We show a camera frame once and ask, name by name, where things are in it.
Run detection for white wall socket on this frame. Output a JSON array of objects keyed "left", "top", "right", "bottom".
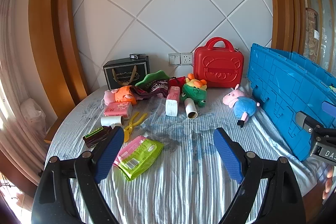
[{"left": 181, "top": 52, "right": 194, "bottom": 65}]

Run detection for yellow plastic tongs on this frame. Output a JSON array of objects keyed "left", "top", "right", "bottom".
[{"left": 122, "top": 112, "right": 148, "bottom": 143}]

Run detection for orange pig plush toy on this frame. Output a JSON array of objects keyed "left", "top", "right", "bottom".
[{"left": 104, "top": 85, "right": 137, "bottom": 106}]

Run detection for white curtain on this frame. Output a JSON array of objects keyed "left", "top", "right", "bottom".
[{"left": 0, "top": 0, "right": 57, "bottom": 169}]

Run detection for white plastic bag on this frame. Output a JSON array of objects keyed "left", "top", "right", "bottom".
[{"left": 20, "top": 98, "right": 46, "bottom": 132}]

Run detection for blue plastic crate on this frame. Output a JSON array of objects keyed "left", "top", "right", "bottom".
[{"left": 248, "top": 43, "right": 336, "bottom": 161}]

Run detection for red toy suitcase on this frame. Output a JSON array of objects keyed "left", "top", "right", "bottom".
[{"left": 193, "top": 37, "right": 244, "bottom": 88}]

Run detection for green wipes packet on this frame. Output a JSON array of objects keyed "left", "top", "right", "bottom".
[{"left": 117, "top": 139, "right": 164, "bottom": 182}]

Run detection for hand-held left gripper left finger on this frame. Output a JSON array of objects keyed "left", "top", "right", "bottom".
[{"left": 31, "top": 126, "right": 125, "bottom": 224}]

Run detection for blue pig plush toy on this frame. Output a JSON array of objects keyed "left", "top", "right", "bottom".
[{"left": 223, "top": 84, "right": 260, "bottom": 127}]

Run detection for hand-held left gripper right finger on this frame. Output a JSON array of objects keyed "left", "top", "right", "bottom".
[{"left": 213, "top": 127, "right": 306, "bottom": 224}]

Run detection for dark brown snack packet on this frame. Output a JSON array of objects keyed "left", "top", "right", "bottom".
[{"left": 83, "top": 126, "right": 114, "bottom": 148}]

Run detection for dark knit hat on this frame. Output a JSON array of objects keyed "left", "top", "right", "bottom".
[{"left": 130, "top": 81, "right": 170, "bottom": 101}]

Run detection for white and pink tissue pack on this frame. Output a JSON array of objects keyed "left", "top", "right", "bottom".
[{"left": 165, "top": 86, "right": 181, "bottom": 117}]

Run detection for wood-framed glass partition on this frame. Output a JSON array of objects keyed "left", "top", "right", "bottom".
[{"left": 297, "top": 0, "right": 336, "bottom": 75}]

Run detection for patterned fabric roll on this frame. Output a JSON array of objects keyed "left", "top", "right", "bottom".
[{"left": 304, "top": 7, "right": 320, "bottom": 56}]

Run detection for white paper roll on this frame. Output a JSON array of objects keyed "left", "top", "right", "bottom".
[
  {"left": 100, "top": 115, "right": 124, "bottom": 128},
  {"left": 183, "top": 98, "right": 198, "bottom": 119}
]

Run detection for person's right hand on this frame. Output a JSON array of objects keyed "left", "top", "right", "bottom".
[{"left": 324, "top": 165, "right": 334, "bottom": 194}]

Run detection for red pouch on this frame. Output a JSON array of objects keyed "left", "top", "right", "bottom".
[{"left": 169, "top": 76, "right": 186, "bottom": 90}]

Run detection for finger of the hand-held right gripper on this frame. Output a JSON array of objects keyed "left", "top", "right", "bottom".
[
  {"left": 295, "top": 111, "right": 336, "bottom": 136},
  {"left": 322, "top": 101, "right": 336, "bottom": 120}
]

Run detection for wooden bedside table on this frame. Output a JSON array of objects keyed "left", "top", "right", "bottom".
[{"left": 43, "top": 116, "right": 63, "bottom": 144}]

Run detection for green plush hat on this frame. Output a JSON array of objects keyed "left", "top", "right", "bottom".
[{"left": 135, "top": 70, "right": 171, "bottom": 89}]

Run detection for white wall switch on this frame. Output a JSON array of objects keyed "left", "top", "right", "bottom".
[{"left": 168, "top": 53, "right": 181, "bottom": 65}]

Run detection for pink wipes packet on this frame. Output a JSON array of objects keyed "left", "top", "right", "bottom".
[{"left": 113, "top": 135, "right": 147, "bottom": 165}]

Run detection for green frog plush toy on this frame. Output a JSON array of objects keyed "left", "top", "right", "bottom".
[{"left": 180, "top": 74, "right": 208, "bottom": 108}]

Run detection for wooden headboard frame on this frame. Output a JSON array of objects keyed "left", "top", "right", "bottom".
[{"left": 28, "top": 0, "right": 302, "bottom": 106}]

